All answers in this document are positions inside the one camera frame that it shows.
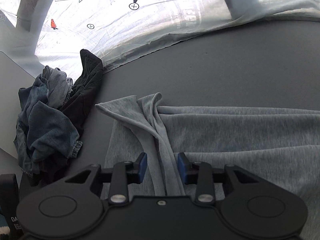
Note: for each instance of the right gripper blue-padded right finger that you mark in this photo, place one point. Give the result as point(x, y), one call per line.
point(199, 174)

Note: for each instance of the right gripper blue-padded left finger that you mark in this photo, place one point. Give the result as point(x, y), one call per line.
point(123, 174)

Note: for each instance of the grey sweatpants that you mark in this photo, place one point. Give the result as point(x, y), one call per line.
point(280, 145)

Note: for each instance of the black garment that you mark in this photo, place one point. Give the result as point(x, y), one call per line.
point(84, 90)

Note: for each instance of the dark blue denim garment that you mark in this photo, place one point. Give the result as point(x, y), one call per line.
point(45, 138)

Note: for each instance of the white printed curtain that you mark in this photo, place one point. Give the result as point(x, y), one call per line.
point(35, 33)

